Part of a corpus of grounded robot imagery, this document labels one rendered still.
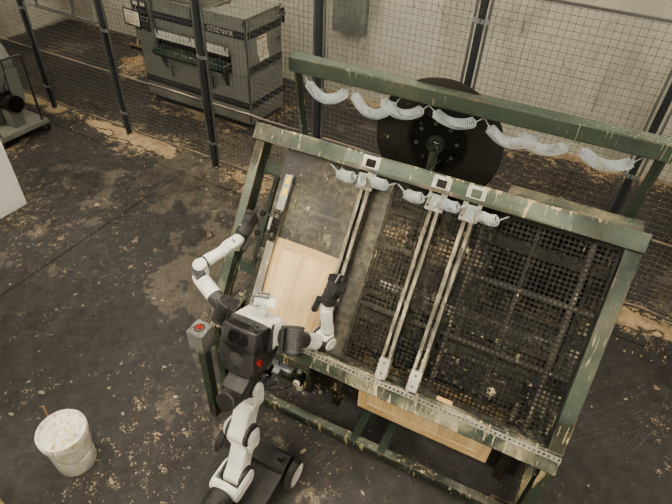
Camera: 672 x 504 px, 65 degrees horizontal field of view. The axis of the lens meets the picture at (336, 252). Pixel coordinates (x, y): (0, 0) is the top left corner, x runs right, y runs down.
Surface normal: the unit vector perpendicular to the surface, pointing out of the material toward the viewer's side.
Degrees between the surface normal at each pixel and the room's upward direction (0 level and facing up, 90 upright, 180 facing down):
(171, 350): 0
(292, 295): 56
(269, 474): 0
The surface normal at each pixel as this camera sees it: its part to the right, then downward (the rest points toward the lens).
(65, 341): 0.04, -0.76
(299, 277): -0.34, 0.05
